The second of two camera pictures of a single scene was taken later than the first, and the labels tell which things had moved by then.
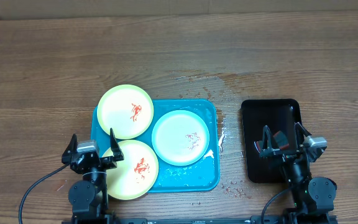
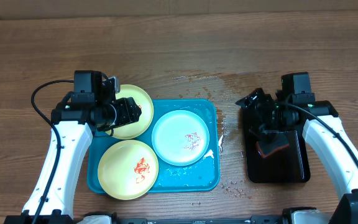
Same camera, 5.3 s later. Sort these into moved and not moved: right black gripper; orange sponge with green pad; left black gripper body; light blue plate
Moved: left black gripper body; right black gripper
Not moved: light blue plate; orange sponge with green pad
